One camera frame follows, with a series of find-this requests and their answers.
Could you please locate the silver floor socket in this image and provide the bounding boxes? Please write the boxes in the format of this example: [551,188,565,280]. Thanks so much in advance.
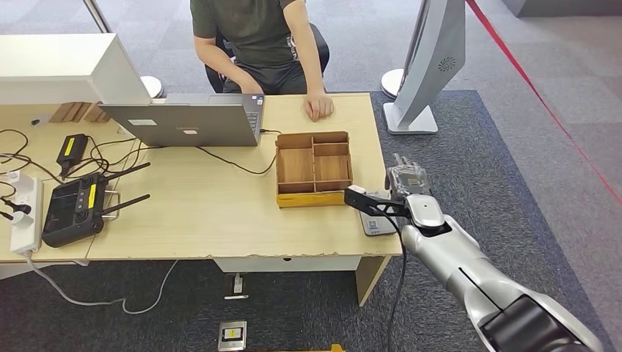
[217,320,248,352]

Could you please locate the red barrier tape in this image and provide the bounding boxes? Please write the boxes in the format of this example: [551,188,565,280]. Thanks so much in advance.
[465,0,622,208]

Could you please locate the round white post base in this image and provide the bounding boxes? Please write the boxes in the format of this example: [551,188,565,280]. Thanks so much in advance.
[380,68,405,100]
[139,75,165,100]

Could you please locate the person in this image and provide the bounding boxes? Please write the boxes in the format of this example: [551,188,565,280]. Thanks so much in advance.
[189,0,336,122]

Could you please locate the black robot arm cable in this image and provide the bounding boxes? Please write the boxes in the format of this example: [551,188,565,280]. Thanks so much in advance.
[386,208,409,352]

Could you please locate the wooden organizer box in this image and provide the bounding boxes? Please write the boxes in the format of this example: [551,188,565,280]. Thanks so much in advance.
[274,131,354,209]

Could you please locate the black power adapter yellow label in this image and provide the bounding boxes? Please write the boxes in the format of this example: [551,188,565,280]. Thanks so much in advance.
[56,133,90,178]

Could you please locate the person's right hand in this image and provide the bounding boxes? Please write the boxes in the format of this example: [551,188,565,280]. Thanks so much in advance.
[238,75,265,95]

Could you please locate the grey card reader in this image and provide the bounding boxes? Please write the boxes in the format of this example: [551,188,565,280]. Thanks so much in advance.
[358,190,400,238]

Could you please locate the person's left hand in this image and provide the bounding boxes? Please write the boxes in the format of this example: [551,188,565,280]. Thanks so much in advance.
[301,89,335,122]

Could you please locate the white power strip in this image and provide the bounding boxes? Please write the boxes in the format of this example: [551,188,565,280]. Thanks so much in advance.
[8,175,45,256]

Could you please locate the black remote controller with antennas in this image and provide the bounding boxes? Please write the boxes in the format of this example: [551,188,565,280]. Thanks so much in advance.
[41,161,152,249]

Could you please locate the light wood desk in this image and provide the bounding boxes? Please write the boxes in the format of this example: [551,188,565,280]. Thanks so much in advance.
[0,92,403,308]

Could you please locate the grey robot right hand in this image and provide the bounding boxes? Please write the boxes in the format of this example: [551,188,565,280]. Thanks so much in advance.
[384,153,433,201]

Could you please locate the metal pole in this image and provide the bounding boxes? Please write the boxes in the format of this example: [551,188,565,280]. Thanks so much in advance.
[82,0,114,35]

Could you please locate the black camera bracket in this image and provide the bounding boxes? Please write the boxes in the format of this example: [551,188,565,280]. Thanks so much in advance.
[343,186,414,218]

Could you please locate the grey kiosk stand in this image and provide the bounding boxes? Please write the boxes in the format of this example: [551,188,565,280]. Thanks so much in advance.
[382,0,467,136]

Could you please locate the floor plug outlet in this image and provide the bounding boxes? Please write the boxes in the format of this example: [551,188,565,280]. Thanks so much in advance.
[223,273,249,301]

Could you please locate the black adapter cable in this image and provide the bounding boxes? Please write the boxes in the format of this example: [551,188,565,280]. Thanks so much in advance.
[59,136,165,182]

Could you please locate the white under-desk drawer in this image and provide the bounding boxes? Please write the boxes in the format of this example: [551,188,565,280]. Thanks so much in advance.
[213,256,363,274]

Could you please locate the dark grey floor rug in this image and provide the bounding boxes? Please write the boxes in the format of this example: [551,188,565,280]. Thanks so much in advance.
[0,89,615,352]

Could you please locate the grey laptop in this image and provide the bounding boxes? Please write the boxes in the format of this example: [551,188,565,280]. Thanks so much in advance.
[98,93,266,148]

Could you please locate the grey platform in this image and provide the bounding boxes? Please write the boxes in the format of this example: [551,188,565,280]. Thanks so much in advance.
[500,0,622,19]

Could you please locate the black laptop cable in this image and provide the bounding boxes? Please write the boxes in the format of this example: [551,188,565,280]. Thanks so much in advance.
[194,128,283,176]

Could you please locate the black plug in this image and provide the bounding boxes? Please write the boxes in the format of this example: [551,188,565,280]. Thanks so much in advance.
[0,197,32,223]

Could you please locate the black looped cable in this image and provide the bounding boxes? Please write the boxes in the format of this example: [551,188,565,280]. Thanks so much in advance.
[0,128,63,186]

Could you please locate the white power cable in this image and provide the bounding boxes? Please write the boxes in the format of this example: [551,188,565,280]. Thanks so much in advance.
[24,253,180,316]

